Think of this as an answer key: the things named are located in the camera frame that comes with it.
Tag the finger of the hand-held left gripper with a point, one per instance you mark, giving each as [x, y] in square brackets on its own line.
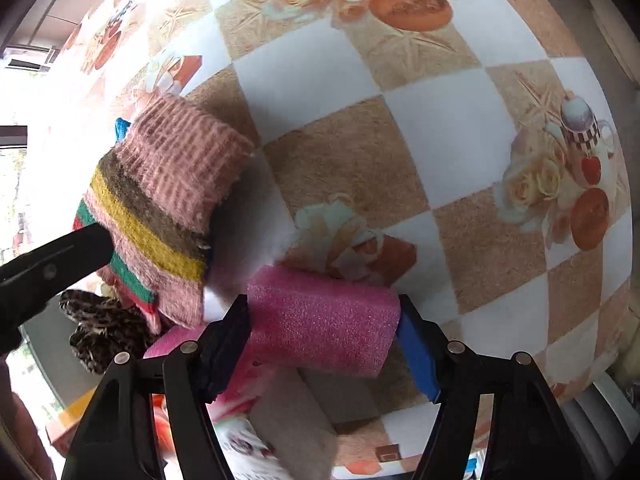
[60, 265]

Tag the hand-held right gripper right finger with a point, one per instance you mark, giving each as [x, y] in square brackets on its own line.
[422, 360]

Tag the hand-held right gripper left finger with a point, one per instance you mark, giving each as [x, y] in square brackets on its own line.
[225, 355]

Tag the pink foam sponge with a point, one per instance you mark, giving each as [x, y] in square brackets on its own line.
[325, 320]

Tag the striped knitted cloth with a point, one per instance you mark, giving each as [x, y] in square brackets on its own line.
[170, 185]

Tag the leopard print scrunchie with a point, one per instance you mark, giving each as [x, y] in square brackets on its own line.
[115, 330]

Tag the fox print carton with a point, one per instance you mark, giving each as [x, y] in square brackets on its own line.
[240, 440]

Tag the checkered printed tablecloth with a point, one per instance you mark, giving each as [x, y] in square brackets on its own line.
[425, 135]

